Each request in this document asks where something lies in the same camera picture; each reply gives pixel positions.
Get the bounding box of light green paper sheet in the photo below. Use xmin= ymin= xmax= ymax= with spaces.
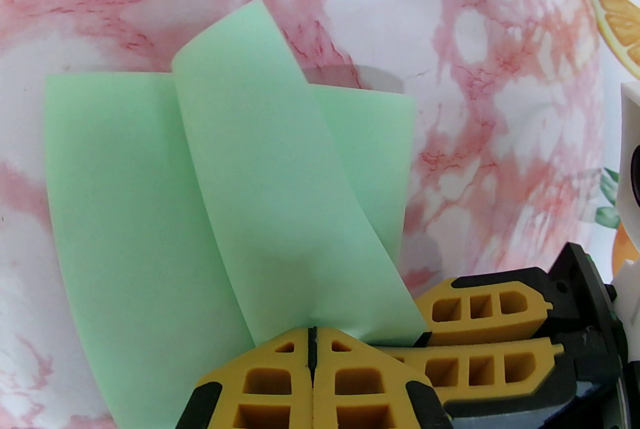
xmin=44 ymin=0 xmax=432 ymax=429

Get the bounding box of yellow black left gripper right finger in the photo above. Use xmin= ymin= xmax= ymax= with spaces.
xmin=310 ymin=327 xmax=453 ymax=429

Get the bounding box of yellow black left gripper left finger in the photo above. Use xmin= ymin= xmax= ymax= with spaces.
xmin=187 ymin=327 xmax=316 ymax=429

